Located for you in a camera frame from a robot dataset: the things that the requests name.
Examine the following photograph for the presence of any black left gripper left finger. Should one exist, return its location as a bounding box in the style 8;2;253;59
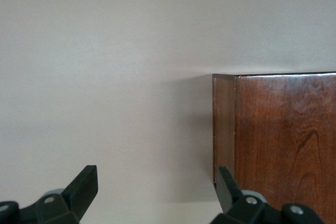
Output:
0;165;99;224

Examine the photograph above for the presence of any dark brown wooden cabinet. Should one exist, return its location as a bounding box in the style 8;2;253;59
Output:
212;71;336;224

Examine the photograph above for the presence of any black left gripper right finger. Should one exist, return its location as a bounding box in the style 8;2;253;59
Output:
209;166;324;224

